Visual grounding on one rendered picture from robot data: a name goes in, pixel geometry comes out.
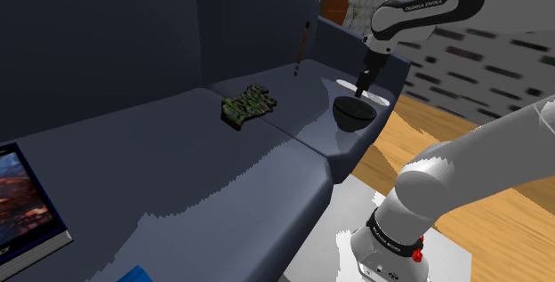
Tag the green camouflage flat toy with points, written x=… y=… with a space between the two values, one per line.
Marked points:
x=247 y=104

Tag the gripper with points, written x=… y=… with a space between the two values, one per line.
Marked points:
x=374 y=62

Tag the dark blue sofa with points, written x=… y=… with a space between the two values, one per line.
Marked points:
x=164 y=164

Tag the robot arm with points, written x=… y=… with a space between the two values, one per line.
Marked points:
x=438 y=185

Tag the black bowl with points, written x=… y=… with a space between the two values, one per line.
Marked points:
x=353 y=114

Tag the blue flat object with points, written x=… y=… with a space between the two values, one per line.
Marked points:
x=135 y=275

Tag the brown paintbrush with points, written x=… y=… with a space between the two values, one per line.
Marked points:
x=302 y=49

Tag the book with sunset cover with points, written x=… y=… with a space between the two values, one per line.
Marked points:
x=24 y=209

